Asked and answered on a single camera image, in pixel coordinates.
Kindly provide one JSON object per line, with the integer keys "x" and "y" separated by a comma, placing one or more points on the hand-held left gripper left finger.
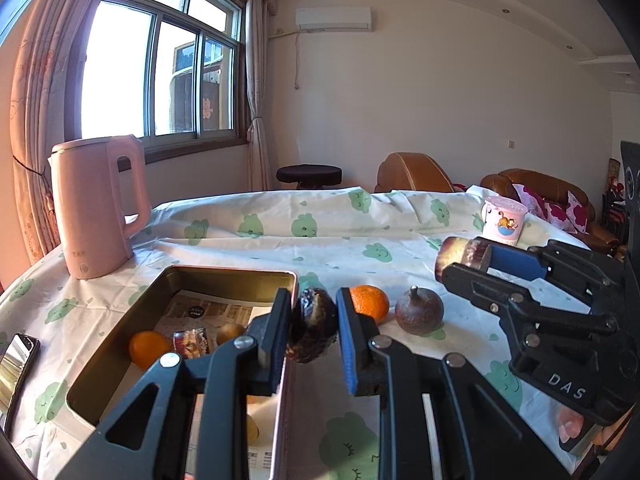
{"x": 277, "y": 340}

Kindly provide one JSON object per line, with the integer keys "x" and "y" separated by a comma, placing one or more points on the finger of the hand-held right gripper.
{"x": 475, "y": 285}
{"x": 517, "y": 262}

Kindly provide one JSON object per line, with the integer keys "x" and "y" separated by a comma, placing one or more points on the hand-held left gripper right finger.
{"x": 347, "y": 345}

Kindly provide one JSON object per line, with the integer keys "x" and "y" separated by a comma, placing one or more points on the dark snack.
{"x": 457, "y": 255}

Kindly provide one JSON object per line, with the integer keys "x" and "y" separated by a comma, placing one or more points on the dark wrinkled passion fruit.
{"x": 315, "y": 325}

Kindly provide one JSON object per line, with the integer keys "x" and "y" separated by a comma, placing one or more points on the rectangular metal tin box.
{"x": 225, "y": 280}

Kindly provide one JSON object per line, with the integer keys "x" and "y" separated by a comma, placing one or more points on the person's right hand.
{"x": 570, "y": 425}

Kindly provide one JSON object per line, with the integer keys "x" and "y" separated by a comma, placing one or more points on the pink cartoon mug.
{"x": 504, "y": 222}

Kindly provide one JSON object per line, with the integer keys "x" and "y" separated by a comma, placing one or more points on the small yellow round fruit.
{"x": 230, "y": 334}

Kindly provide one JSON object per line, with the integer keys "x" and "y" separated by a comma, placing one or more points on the tangerine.
{"x": 372, "y": 302}

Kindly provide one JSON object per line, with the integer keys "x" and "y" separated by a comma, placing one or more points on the brown mangosteen fruit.
{"x": 419, "y": 310}

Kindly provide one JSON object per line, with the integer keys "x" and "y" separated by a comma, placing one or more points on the floral pink cushion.
{"x": 567, "y": 212}
{"x": 530, "y": 200}

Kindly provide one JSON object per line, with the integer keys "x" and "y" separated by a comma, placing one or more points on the printed paper leaflet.
{"x": 215, "y": 312}

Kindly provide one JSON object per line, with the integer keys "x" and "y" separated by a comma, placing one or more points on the brown leather sofa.
{"x": 540, "y": 180}

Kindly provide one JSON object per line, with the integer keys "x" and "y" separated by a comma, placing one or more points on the white tablecloth with green prints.
{"x": 340, "y": 240}

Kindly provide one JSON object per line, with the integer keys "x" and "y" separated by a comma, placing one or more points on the dark cluttered rack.
{"x": 612, "y": 200}

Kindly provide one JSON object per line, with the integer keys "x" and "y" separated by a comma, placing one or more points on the brown leather armchair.
{"x": 415, "y": 172}

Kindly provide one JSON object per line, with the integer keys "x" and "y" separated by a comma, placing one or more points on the small orange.
{"x": 147, "y": 350}

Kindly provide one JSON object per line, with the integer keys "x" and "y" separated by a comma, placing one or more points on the round black stool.
{"x": 309, "y": 174}

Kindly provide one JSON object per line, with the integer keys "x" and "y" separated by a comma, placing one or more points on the pink electric kettle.
{"x": 92, "y": 200}

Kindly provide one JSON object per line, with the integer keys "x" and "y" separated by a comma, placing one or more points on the beige curtain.
{"x": 260, "y": 85}

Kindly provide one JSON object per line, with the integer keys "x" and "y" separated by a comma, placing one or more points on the black smartphone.
{"x": 17, "y": 370}

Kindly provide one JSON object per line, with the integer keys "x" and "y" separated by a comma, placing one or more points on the sliding glass window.
{"x": 150, "y": 70}

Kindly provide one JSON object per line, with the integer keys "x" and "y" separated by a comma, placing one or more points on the pink patterned curtain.
{"x": 40, "y": 110}

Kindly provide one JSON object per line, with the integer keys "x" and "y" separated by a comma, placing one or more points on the white wall air conditioner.
{"x": 332, "y": 17}

